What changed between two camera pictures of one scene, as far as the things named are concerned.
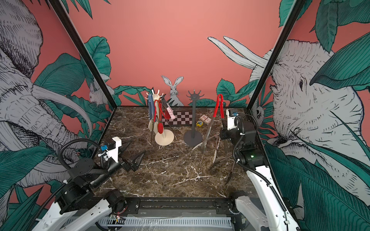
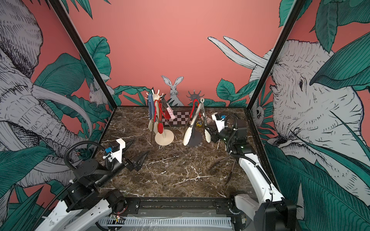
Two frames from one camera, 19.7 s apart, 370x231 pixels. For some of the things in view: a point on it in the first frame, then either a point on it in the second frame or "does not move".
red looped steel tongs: [212, 123] -> [191, 113]
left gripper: [131, 164] does not move
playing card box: [205, 119] does not move
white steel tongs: [217, 145] -> [207, 133]
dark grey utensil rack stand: [193, 137] does not move
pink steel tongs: [170, 111] does not move
